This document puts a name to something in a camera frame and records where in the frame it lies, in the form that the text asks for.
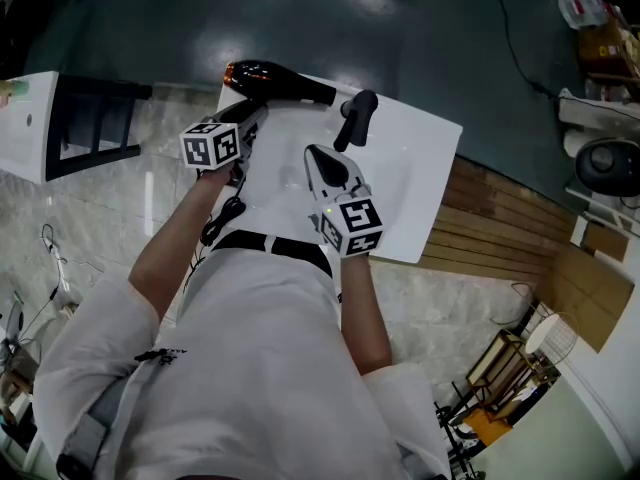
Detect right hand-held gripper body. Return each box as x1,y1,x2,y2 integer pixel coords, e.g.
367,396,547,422
303,143,385,258

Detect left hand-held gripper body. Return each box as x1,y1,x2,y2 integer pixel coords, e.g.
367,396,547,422
179,100,269,187

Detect black hair dryer cable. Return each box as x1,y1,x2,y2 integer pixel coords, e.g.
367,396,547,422
182,165,249,294

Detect black hair dryer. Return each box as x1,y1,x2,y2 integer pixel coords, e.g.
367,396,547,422
223,60,338,107

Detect person's right forearm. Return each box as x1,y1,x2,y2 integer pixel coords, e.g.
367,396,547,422
339,252,393,376

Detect person's left forearm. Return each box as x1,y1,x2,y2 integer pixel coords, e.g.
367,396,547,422
128,164,237,322

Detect white sink counter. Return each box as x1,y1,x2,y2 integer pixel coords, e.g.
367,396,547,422
216,72,464,265

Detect black faucet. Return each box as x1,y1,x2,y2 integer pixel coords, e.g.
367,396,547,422
333,89,380,153

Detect person's black waistband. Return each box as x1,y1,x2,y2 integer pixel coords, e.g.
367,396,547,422
211,229,334,278

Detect wooden slat panel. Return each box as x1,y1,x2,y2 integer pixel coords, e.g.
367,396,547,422
418,154,577,292

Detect person's white shirt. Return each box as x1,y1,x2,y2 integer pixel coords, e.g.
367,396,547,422
32,245,452,480

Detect black round speaker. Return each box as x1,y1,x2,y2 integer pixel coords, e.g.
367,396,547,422
574,137,640,199

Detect flat cardboard sheet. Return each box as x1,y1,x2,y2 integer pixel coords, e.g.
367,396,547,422
535,241,636,354

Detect orange box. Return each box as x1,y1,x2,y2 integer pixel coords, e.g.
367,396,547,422
462,406,515,448

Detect clear plastic bag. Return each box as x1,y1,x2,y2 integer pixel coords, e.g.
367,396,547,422
557,0,610,31

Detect brown cardboard box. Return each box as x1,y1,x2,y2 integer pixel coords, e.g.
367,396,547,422
577,15,640,88

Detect black floor cable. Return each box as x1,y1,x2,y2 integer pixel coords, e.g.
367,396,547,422
480,0,557,100

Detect wooden frame lantern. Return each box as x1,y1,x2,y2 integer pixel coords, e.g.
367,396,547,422
465,328,527,395

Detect white wire lamp shade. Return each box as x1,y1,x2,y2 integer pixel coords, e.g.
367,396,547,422
524,311,581,369

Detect grey shoulder strap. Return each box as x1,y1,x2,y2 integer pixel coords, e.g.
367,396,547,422
55,373,146,480

